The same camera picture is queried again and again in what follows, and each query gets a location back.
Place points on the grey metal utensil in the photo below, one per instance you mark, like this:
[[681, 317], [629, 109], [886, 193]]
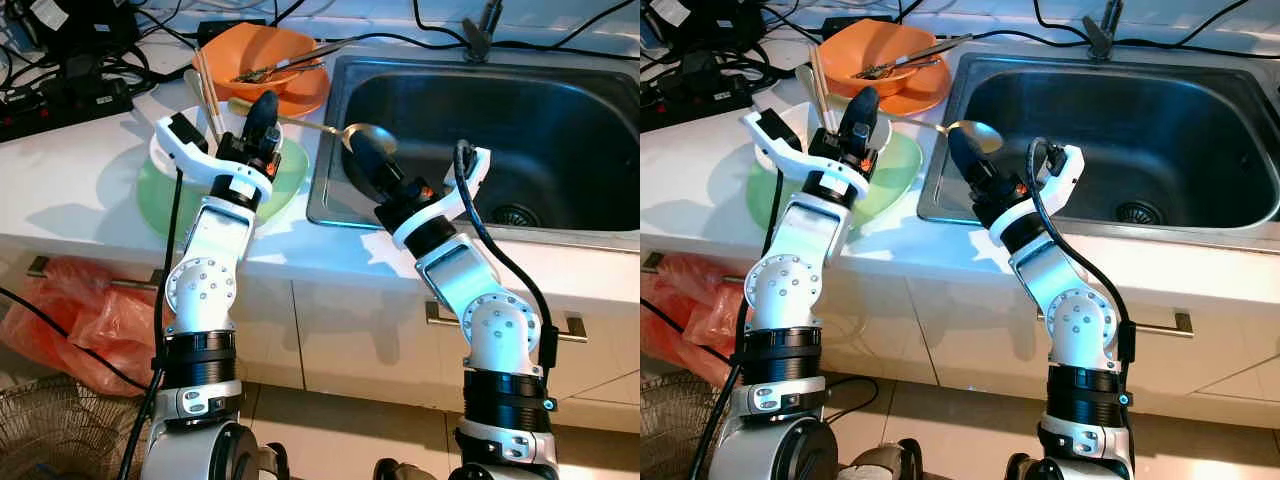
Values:
[[300, 58], [930, 50]]

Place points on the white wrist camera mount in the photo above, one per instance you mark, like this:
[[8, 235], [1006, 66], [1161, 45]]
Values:
[[830, 175], [478, 170], [215, 172], [1070, 165]]

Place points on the red plastic bag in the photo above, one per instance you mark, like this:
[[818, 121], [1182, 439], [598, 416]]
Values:
[[80, 320], [690, 320]]

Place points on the beige chopstick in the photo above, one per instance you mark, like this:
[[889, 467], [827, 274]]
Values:
[[206, 95], [821, 90], [830, 90], [214, 95]]

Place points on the stainless steel sink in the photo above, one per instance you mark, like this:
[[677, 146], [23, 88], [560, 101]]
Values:
[[560, 130], [1180, 130]]

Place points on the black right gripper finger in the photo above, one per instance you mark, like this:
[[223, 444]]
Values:
[[970, 158], [370, 160]]

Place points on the dark sink faucet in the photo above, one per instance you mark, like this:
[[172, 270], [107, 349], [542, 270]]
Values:
[[480, 40], [1103, 38]]

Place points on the light green plate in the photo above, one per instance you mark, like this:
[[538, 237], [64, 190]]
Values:
[[155, 205], [895, 175]]

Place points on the small black power brick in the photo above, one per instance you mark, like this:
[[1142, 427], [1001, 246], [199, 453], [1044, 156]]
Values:
[[230, 27], [858, 22]]

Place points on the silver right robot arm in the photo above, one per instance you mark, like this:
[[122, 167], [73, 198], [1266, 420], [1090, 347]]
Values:
[[1075, 310], [490, 310]]

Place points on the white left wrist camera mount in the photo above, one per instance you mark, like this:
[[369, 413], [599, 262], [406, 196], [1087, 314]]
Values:
[[830, 175], [215, 172]]

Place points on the round sink drain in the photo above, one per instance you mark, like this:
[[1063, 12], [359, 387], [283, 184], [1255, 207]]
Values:
[[1138, 212], [515, 215]]

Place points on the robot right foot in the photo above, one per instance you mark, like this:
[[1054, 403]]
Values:
[[400, 470], [1025, 468]]

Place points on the black power strip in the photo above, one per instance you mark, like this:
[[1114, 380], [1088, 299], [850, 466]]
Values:
[[60, 105], [690, 100]]

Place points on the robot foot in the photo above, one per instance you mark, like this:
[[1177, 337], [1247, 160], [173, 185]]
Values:
[[1025, 468], [885, 462], [400, 470], [265, 465]]

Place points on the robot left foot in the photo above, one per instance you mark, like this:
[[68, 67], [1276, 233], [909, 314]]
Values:
[[885, 462], [265, 465]]

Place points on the large black power adapter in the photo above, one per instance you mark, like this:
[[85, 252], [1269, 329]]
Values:
[[710, 22], [90, 25]]

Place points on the gold metal spoon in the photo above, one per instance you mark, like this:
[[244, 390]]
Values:
[[985, 135], [380, 135]]

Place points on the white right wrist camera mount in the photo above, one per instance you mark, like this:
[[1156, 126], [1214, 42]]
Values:
[[1070, 165], [478, 170]]

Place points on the orange bowl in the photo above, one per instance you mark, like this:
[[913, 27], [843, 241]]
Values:
[[260, 50], [880, 45]]

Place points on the orange plate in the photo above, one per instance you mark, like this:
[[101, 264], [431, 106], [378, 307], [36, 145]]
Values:
[[925, 97], [305, 98]]

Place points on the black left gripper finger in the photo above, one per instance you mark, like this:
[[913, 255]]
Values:
[[862, 110], [263, 115]]

